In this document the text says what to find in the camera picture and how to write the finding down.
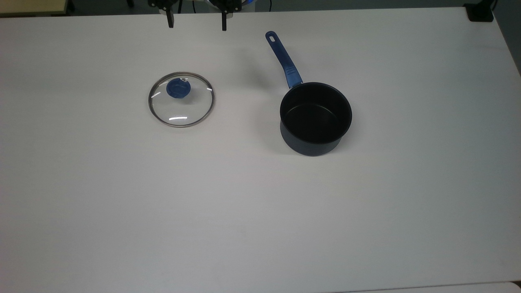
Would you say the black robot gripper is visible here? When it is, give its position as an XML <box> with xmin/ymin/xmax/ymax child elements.
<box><xmin>147</xmin><ymin>0</ymin><xmax>245</xmax><ymax>32</ymax></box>

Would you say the glass lid with blue knob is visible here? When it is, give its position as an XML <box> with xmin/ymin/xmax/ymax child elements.
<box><xmin>148</xmin><ymin>72</ymin><xmax>216</xmax><ymax>128</ymax></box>

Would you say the yellowish wooden table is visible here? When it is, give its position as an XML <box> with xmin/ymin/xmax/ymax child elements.
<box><xmin>0</xmin><ymin>0</ymin><xmax>68</xmax><ymax>17</ymax></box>

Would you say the black corner table clamp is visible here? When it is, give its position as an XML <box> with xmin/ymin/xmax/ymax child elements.
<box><xmin>464</xmin><ymin>0</ymin><xmax>496</xmax><ymax>22</ymax></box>

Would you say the dark saucepan with blue handle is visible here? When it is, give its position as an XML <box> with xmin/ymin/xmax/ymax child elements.
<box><xmin>265</xmin><ymin>31</ymin><xmax>353</xmax><ymax>157</ymax></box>

